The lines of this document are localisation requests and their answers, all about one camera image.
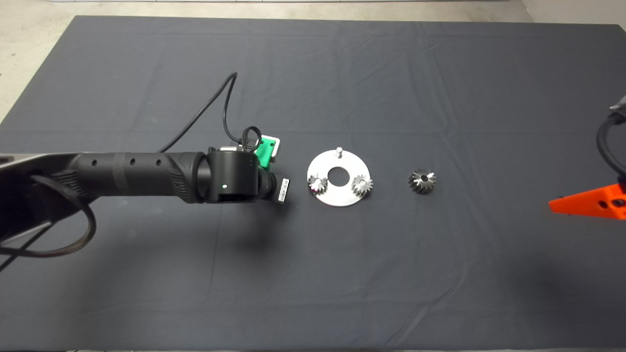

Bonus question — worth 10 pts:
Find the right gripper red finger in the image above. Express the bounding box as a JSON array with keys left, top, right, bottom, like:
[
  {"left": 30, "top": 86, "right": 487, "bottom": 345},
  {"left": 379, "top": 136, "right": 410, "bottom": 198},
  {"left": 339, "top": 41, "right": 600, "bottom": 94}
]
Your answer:
[{"left": 549, "top": 183, "right": 626, "bottom": 220}]

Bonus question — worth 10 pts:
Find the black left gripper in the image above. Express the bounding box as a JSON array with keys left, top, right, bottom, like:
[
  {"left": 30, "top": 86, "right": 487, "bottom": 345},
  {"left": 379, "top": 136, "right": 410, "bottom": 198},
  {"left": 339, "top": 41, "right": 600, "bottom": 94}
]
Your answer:
[{"left": 257, "top": 171, "right": 291, "bottom": 205}]

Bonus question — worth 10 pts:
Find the large tall steel gear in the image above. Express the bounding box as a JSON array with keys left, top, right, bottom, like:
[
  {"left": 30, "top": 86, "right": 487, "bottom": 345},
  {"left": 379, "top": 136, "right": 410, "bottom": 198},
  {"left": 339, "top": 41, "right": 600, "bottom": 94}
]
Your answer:
[{"left": 409, "top": 169, "right": 438, "bottom": 195}]

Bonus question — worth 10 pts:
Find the round metal plate with pins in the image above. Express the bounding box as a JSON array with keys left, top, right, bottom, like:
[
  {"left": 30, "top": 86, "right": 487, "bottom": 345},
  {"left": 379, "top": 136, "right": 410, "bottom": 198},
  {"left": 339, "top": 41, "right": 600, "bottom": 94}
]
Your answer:
[{"left": 307, "top": 147, "right": 372, "bottom": 208}]

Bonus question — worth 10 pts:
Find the dark grey table cloth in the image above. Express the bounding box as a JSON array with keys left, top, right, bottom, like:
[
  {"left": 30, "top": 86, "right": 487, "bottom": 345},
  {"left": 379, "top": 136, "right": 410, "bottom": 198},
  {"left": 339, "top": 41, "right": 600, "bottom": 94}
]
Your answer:
[{"left": 0, "top": 15, "right": 626, "bottom": 352}]

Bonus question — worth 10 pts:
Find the green left camera mount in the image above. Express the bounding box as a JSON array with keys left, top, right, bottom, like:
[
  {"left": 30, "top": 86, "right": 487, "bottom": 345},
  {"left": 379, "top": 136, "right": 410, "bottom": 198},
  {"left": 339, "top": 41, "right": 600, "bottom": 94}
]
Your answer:
[{"left": 254, "top": 138, "right": 277, "bottom": 171}]

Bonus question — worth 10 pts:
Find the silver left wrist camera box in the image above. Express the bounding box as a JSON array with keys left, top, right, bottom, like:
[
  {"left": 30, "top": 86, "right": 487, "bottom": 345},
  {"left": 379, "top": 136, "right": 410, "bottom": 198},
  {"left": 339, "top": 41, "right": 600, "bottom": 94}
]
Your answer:
[{"left": 262, "top": 136, "right": 282, "bottom": 163}]

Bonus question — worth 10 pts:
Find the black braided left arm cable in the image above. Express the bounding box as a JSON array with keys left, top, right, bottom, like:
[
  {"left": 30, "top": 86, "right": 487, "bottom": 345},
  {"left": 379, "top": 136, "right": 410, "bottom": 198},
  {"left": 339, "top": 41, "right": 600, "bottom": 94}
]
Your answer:
[{"left": 0, "top": 175, "right": 97, "bottom": 258}]

